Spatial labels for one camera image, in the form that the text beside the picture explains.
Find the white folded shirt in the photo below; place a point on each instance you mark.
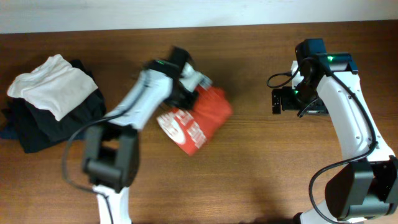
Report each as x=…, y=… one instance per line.
x=55, y=86

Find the black folded clothes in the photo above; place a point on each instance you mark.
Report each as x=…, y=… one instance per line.
x=38, y=129

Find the orange t-shirt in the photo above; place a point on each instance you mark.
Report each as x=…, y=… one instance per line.
x=191, y=129

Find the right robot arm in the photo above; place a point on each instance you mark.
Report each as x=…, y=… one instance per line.
x=320, y=83

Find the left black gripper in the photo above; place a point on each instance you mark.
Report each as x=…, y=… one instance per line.
x=188, y=104

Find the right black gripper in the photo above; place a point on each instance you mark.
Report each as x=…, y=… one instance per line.
x=317, y=107

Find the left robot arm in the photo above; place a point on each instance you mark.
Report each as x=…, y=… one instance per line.
x=112, y=155

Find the navy folded garment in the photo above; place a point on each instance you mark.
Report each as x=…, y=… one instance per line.
x=8, y=134

